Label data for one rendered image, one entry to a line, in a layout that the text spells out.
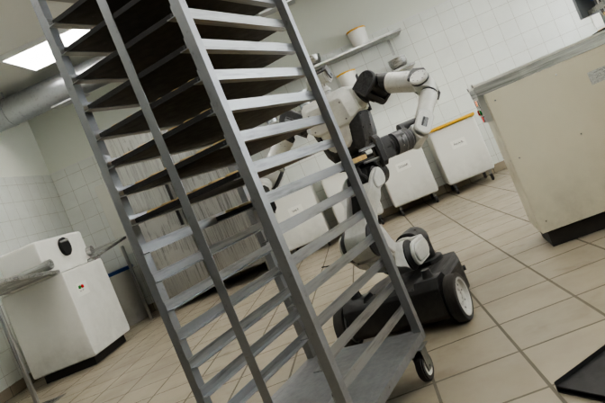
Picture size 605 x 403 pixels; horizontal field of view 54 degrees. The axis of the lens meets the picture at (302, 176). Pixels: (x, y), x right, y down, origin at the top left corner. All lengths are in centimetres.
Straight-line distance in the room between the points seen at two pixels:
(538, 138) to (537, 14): 463
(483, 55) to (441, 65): 50
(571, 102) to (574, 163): 29
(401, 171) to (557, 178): 355
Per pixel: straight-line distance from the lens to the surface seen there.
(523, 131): 311
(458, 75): 734
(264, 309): 215
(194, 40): 157
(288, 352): 221
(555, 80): 315
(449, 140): 659
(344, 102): 260
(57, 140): 810
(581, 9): 372
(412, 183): 654
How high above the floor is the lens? 79
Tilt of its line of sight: level
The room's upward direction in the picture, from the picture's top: 23 degrees counter-clockwise
